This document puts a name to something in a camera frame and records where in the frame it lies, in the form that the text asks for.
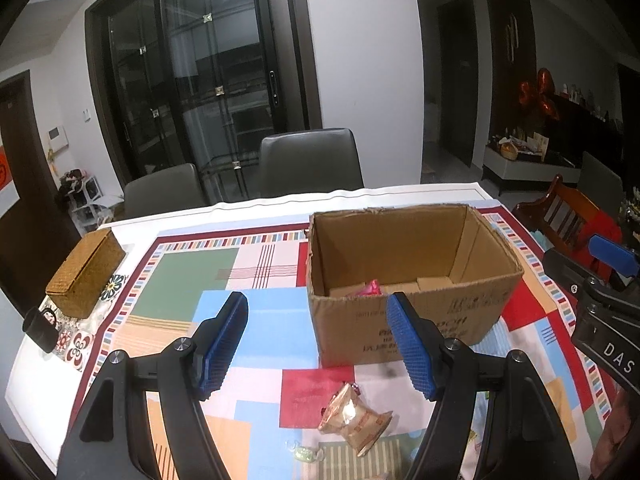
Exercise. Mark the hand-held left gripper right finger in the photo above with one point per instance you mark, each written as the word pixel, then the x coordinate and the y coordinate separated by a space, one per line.
pixel 410 345

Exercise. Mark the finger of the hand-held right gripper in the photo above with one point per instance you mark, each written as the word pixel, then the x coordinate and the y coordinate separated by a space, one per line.
pixel 567 272
pixel 612 255

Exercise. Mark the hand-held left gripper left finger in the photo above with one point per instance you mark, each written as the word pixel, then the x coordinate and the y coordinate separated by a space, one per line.
pixel 222 345

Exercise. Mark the brown cardboard box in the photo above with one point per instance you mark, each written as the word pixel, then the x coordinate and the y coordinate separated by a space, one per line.
pixel 350 322

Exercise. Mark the beige snack packet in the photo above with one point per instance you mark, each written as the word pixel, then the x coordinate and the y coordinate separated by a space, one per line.
pixel 355 420

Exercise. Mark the person's right hand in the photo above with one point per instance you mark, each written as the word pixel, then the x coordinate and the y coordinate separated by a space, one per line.
pixel 622 440

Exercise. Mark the red cloth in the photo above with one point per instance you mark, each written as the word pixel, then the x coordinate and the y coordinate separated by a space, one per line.
pixel 602 225

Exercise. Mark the brown wooden chair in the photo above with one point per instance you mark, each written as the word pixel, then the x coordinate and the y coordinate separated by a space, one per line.
pixel 560 205

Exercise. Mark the pink snack packet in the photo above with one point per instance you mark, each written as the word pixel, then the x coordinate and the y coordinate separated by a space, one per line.
pixel 370 289

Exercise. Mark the grey armchair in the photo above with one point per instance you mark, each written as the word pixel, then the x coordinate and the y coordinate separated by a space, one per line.
pixel 602 180

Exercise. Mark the colourful patchwork tablecloth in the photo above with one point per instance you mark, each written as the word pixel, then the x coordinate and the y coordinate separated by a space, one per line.
pixel 200 270

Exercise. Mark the white and dark sideboard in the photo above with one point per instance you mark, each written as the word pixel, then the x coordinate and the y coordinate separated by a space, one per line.
pixel 525 165

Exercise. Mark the clear green wrapped candy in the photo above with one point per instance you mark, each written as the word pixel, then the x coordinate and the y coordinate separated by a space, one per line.
pixel 303 454

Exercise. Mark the floral patterned placemat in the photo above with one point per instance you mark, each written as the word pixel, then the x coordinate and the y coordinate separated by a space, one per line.
pixel 80 347

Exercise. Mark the woven wicker box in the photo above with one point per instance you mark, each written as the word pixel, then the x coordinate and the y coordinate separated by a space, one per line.
pixel 82 272

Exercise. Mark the grey leather chair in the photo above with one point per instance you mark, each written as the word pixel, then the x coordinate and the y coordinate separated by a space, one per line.
pixel 160 192
pixel 310 165

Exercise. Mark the red foil balloon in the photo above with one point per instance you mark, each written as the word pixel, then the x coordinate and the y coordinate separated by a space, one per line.
pixel 540 95

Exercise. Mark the black mug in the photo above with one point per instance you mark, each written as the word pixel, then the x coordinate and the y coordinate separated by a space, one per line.
pixel 40 330

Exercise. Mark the white storage shelf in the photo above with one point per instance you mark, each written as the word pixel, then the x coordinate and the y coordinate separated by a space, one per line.
pixel 87 205

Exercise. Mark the dark tall cabinet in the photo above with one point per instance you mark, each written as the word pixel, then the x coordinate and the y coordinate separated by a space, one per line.
pixel 510 45

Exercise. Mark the dark wooden door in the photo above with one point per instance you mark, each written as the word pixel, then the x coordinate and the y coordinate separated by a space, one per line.
pixel 30 185

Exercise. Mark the dark framed glass sliding door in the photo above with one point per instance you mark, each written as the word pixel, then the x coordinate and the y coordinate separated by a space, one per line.
pixel 200 85

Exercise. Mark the red door sign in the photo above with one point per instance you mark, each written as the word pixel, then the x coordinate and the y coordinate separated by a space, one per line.
pixel 5 175

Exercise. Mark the white wall intercom panel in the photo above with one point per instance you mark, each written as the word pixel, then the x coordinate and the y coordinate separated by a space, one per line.
pixel 57 137

